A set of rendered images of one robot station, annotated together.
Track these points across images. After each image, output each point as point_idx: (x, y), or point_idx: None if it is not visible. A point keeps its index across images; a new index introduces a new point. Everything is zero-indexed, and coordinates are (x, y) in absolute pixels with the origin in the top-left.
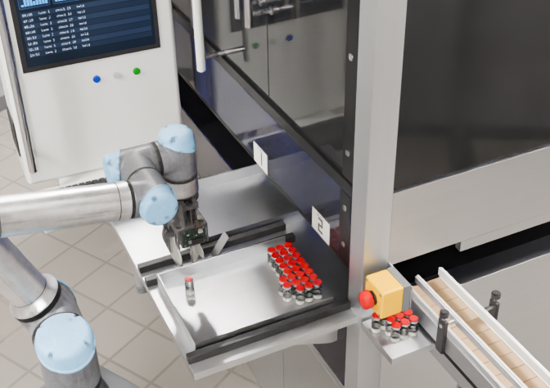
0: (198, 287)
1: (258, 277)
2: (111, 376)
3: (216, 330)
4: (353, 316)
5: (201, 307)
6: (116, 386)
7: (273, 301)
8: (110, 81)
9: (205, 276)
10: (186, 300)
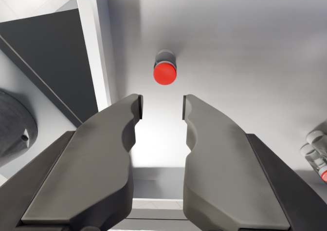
0: (189, 50)
1: (316, 80)
2: (32, 92)
3: (170, 158)
4: None
5: (170, 106)
6: (39, 108)
7: (286, 144)
8: None
9: (224, 17)
10: (150, 75)
